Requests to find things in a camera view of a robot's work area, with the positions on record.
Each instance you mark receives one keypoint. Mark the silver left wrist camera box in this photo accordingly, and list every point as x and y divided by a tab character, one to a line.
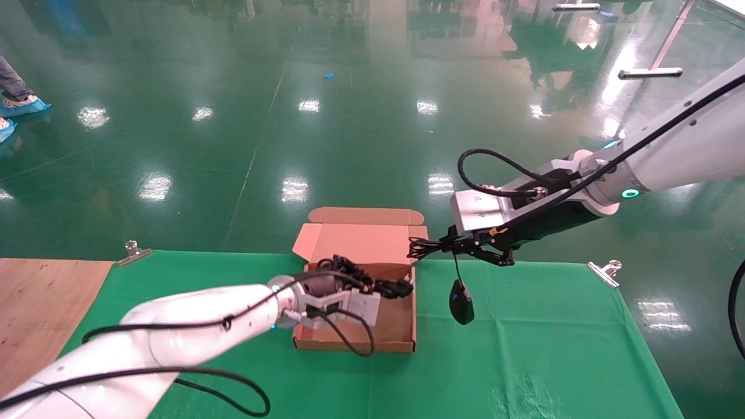
364	305

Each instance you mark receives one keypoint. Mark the short grey metal stand foot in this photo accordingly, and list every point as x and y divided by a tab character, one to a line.
576	7

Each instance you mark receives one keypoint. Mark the white table top corner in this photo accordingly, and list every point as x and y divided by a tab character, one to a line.
730	7

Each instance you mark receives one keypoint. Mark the grey metal stand with pole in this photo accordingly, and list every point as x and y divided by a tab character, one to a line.
649	73

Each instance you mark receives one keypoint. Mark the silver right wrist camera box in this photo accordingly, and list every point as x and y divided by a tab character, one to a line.
477	209

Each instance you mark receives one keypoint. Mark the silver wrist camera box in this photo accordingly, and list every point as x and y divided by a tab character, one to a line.
477	209
364	305

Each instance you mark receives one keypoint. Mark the blue shoe cover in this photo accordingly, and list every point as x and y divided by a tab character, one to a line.
26	107
6	129

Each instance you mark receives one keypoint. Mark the brown wooden board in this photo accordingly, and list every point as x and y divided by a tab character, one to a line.
41	302

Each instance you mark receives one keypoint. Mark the open brown cardboard box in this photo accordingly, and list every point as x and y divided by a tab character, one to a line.
361	241

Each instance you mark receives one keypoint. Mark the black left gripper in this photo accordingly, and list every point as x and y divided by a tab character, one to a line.
323	285

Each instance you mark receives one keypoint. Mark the green table cloth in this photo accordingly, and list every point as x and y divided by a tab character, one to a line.
553	349

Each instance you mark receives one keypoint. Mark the person leg grey trousers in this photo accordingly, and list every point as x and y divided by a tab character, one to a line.
11	81

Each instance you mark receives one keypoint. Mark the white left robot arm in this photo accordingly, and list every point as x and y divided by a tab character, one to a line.
174	331

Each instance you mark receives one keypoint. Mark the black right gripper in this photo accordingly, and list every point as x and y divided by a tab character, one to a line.
553	224

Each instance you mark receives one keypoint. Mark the silver metal clamp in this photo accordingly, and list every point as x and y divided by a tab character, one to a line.
604	273
135	254

